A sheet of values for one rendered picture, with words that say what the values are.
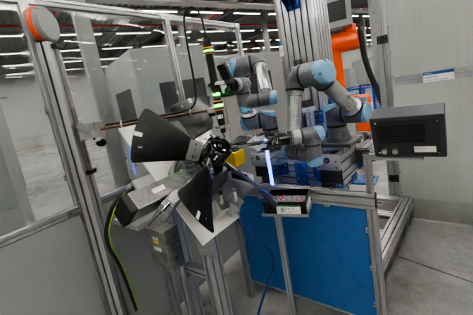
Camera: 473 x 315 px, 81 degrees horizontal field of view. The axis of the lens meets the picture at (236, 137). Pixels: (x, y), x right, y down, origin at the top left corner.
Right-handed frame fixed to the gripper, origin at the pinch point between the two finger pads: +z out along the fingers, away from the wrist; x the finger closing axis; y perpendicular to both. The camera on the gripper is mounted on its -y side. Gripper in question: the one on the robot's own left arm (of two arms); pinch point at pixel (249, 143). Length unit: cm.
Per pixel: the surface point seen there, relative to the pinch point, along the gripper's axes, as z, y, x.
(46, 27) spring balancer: 80, -3, -68
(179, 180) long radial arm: 32.5, 20.5, 4.4
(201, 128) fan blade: 21.2, 1.7, -12.1
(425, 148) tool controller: -69, 25, 7
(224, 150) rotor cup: 11.3, 15.3, -3.8
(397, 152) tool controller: -60, 21, 8
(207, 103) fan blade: 17.5, -9.6, -21.6
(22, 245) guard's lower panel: 110, 20, 23
